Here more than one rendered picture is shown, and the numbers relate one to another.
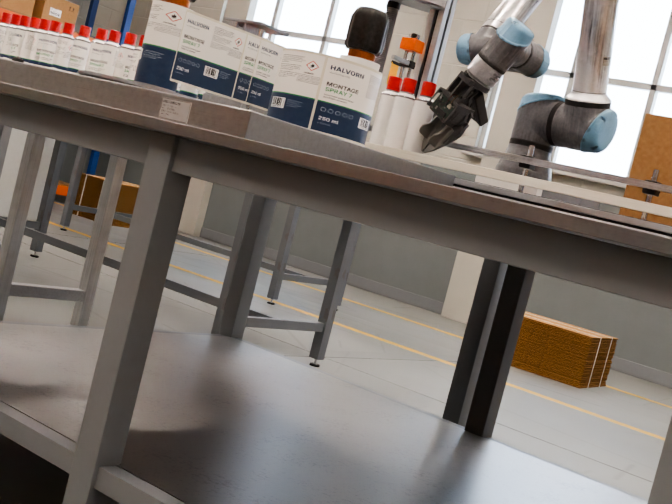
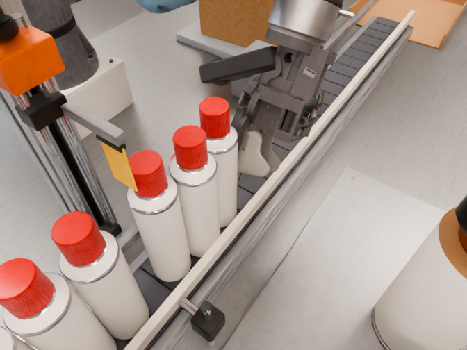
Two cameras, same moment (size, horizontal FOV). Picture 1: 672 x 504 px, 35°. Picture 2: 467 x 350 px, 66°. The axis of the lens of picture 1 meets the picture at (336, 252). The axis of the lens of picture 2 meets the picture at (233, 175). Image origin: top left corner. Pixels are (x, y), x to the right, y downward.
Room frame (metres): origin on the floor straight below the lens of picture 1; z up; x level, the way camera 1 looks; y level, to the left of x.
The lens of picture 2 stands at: (2.49, 0.19, 1.33)
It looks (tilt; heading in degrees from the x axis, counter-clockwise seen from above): 49 degrees down; 268
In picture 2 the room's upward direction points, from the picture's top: straight up
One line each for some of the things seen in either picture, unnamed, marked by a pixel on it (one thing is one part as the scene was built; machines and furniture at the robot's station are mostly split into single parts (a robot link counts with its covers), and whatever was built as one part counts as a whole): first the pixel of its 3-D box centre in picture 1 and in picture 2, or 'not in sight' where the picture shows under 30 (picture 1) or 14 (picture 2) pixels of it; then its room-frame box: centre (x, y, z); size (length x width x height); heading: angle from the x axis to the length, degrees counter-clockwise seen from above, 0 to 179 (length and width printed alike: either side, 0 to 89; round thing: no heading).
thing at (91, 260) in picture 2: not in sight; (106, 282); (2.61, 0.03, 0.98); 0.05 x 0.05 x 0.20
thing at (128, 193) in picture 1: (116, 202); not in sight; (9.44, 2.02, 0.18); 0.64 x 0.52 x 0.37; 147
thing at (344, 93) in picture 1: (323, 98); not in sight; (2.06, 0.10, 0.95); 0.20 x 0.20 x 0.14
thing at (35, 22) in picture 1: (29, 49); not in sight; (3.43, 1.13, 0.98); 0.05 x 0.05 x 0.20
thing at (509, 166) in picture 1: (526, 161); (48, 45); (2.80, -0.43, 0.98); 0.15 x 0.15 x 0.10
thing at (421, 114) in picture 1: (419, 125); (217, 169); (2.50, -0.12, 0.98); 0.05 x 0.05 x 0.20
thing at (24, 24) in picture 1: (19, 47); not in sight; (3.46, 1.17, 0.98); 0.05 x 0.05 x 0.20
